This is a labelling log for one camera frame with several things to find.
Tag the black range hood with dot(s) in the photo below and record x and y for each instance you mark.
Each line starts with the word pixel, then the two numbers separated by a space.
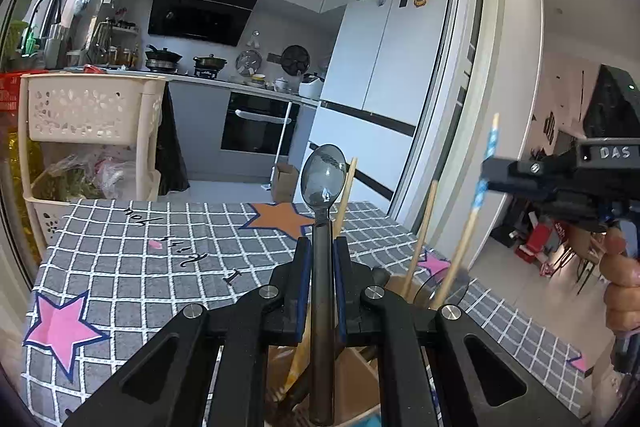
pixel 200 12

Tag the beige plastic utensil holder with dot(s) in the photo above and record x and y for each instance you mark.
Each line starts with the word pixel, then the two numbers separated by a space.
pixel 355 387

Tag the black wok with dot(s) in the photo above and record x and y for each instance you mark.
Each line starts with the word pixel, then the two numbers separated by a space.
pixel 162 57

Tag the blue patterned wooden chopstick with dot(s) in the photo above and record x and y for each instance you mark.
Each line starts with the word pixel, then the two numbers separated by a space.
pixel 461 242

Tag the plain wooden chopstick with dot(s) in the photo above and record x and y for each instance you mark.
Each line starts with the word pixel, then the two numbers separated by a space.
pixel 344 197
pixel 422 237

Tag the grey checked star tablecloth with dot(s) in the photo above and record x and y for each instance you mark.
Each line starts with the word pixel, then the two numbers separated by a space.
pixel 150 277

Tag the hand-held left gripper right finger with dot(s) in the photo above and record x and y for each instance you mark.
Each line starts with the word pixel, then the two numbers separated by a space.
pixel 341 287

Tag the white sliding door frame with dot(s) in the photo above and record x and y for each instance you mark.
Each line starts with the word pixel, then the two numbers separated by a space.
pixel 505 82

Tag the white refrigerator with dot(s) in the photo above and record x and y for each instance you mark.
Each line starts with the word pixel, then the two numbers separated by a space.
pixel 380 57

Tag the round steel steamer rack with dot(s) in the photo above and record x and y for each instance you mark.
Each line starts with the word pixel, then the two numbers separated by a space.
pixel 249 63

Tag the beige plastic storage cart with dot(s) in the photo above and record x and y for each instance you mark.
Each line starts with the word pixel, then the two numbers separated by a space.
pixel 90 107

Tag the black cooking pot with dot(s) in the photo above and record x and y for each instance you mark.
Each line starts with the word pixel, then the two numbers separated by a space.
pixel 210 63

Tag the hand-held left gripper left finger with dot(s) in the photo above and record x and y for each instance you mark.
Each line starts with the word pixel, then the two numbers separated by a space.
pixel 300 287

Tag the plastic bags of vegetables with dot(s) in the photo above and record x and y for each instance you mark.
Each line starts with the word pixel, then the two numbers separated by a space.
pixel 90 174

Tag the yellow oil bottle red label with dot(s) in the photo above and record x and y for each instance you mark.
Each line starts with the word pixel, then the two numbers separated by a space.
pixel 15 147

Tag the black kitchen faucet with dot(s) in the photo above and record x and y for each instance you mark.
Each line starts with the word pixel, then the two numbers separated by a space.
pixel 47 2

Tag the cardboard box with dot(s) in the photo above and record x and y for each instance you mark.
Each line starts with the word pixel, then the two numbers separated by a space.
pixel 285 182

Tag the white rice cooker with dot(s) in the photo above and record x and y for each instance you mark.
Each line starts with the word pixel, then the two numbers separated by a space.
pixel 311 87

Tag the person's right hand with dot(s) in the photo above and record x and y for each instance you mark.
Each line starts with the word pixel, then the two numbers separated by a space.
pixel 622 297

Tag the condiment rack with bottles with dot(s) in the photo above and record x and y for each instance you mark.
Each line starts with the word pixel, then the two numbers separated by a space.
pixel 117 49

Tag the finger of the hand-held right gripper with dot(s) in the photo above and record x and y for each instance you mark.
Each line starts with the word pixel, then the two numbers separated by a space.
pixel 525 179

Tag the round black hanging pan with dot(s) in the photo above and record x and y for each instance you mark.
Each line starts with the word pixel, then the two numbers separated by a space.
pixel 295 59

